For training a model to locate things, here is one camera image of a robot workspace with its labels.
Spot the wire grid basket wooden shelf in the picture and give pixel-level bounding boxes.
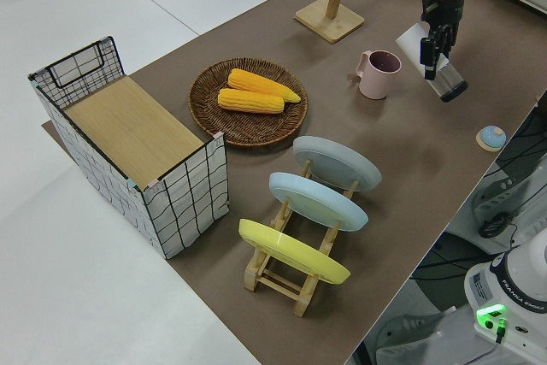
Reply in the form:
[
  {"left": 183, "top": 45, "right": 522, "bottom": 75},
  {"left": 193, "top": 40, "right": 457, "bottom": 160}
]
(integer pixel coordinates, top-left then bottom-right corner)
[{"left": 28, "top": 35, "right": 231, "bottom": 260}]

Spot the blue call bell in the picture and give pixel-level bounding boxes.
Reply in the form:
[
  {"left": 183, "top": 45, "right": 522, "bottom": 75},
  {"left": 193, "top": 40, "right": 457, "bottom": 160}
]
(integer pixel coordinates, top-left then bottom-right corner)
[{"left": 476, "top": 125, "right": 508, "bottom": 152}]

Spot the brown table mat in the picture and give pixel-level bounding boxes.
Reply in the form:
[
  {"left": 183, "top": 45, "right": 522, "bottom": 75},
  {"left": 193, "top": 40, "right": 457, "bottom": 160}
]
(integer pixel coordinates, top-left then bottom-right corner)
[{"left": 41, "top": 0, "right": 547, "bottom": 365}]

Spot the brown wicker basket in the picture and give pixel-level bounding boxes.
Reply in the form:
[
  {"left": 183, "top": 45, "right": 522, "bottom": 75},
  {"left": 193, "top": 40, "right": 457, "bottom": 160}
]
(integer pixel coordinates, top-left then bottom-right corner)
[{"left": 188, "top": 56, "right": 309, "bottom": 148}]

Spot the light blue plate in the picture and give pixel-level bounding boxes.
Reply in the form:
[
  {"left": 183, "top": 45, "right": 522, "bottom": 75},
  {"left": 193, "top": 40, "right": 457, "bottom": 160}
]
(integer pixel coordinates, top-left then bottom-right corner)
[{"left": 268, "top": 171, "right": 369, "bottom": 233}]

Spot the grey plate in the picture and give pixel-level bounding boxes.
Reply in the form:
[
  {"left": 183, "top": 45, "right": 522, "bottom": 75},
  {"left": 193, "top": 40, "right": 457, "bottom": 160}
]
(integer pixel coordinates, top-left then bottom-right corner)
[{"left": 292, "top": 135, "right": 383, "bottom": 194}]

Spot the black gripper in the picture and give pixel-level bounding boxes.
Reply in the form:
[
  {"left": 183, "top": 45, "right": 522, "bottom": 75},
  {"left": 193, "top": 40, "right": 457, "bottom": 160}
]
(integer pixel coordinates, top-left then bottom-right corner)
[{"left": 420, "top": 0, "right": 466, "bottom": 80}]

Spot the black base power cable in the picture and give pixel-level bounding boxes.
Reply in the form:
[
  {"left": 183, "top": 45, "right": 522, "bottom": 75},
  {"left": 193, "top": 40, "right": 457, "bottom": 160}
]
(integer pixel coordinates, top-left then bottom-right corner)
[{"left": 478, "top": 102, "right": 547, "bottom": 238}]

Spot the yellow plate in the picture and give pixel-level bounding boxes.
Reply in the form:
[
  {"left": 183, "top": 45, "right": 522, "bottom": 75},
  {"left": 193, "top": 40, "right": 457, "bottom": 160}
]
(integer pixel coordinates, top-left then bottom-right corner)
[{"left": 238, "top": 218, "right": 351, "bottom": 285}]

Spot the pink mug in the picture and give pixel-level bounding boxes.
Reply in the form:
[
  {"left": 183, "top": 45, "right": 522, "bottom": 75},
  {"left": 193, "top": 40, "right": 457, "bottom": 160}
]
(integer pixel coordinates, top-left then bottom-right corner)
[{"left": 356, "top": 50, "right": 403, "bottom": 100}]

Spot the yellow corn cob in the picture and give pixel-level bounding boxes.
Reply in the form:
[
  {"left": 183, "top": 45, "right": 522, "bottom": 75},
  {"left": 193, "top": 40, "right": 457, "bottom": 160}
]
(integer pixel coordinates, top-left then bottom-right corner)
[
  {"left": 217, "top": 87, "right": 286, "bottom": 116},
  {"left": 227, "top": 68, "right": 302, "bottom": 104}
]

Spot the wooden plate rack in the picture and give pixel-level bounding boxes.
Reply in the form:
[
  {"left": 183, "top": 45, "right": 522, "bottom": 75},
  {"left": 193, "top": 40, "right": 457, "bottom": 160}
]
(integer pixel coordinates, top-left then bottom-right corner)
[{"left": 244, "top": 158, "right": 360, "bottom": 318}]

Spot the wooden mug rack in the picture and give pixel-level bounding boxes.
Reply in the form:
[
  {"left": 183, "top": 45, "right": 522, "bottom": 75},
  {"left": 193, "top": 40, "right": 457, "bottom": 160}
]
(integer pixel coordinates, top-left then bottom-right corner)
[{"left": 293, "top": 0, "right": 369, "bottom": 44}]

